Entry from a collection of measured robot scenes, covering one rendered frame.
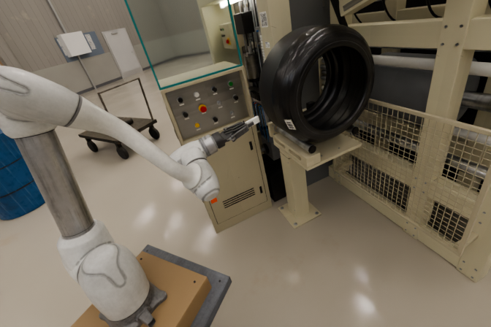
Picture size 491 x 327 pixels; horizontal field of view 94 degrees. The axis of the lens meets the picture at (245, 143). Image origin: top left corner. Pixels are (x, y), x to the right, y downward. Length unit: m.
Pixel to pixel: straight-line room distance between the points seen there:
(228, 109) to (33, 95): 1.14
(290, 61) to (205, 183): 0.60
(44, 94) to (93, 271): 0.52
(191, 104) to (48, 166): 0.89
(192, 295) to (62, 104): 0.75
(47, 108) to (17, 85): 0.07
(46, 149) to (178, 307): 0.68
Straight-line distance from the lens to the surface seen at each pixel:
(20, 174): 3.83
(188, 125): 1.60
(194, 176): 0.88
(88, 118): 0.80
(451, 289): 1.92
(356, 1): 1.45
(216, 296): 1.07
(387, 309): 1.76
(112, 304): 0.96
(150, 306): 1.04
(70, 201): 0.99
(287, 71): 1.02
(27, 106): 0.77
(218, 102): 1.58
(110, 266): 0.90
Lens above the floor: 1.56
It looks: 29 degrees down
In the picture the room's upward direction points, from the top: 13 degrees counter-clockwise
